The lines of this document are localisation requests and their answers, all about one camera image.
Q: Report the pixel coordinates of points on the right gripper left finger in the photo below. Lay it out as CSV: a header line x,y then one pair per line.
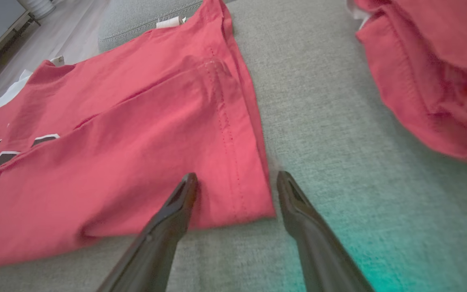
x,y
156,251

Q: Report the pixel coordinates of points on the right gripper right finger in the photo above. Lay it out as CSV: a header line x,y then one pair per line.
x,y
318,251

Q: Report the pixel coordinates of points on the red jersey black lettering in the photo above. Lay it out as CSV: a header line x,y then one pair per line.
x,y
136,142

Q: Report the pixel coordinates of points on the red shorts white mint trim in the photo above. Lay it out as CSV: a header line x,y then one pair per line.
x,y
420,61

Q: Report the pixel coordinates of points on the large grey sofa seat cushion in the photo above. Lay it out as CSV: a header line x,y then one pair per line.
x,y
318,101

